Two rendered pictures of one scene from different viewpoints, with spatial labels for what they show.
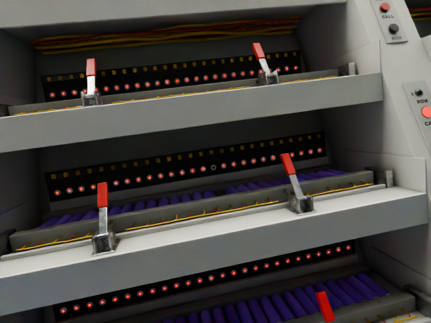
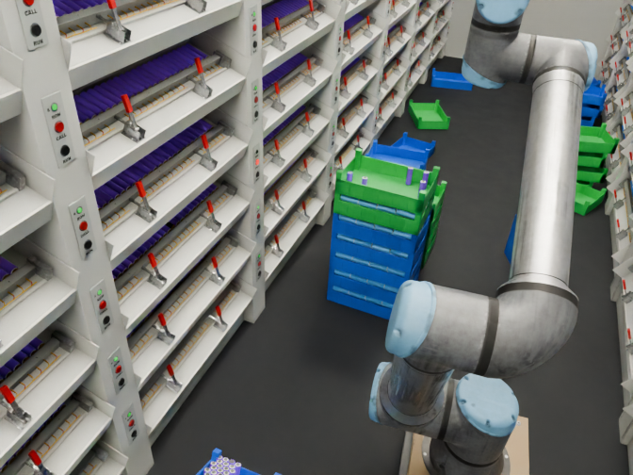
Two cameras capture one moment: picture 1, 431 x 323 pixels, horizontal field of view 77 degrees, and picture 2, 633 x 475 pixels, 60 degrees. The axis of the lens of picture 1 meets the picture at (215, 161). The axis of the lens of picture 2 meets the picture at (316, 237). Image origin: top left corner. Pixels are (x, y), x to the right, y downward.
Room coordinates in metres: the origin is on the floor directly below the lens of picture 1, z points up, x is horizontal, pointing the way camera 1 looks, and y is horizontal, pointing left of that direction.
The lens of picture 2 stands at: (-0.48, 0.87, 1.42)
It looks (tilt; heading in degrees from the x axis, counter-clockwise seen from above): 35 degrees down; 299
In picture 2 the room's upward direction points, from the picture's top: 3 degrees clockwise
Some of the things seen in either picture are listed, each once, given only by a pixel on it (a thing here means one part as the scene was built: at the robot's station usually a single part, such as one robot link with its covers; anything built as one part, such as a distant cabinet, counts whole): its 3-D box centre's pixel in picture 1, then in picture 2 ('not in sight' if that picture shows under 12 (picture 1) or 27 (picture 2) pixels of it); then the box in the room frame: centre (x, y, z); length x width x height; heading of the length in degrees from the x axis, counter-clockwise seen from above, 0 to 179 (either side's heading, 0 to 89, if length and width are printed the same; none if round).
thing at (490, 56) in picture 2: not in sight; (494, 52); (-0.24, -0.24, 1.11); 0.12 x 0.09 x 0.12; 15
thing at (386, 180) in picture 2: not in sight; (387, 179); (0.11, -0.66, 0.52); 0.30 x 0.20 x 0.08; 7
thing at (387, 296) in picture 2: not in sight; (375, 271); (0.11, -0.66, 0.12); 0.30 x 0.20 x 0.08; 7
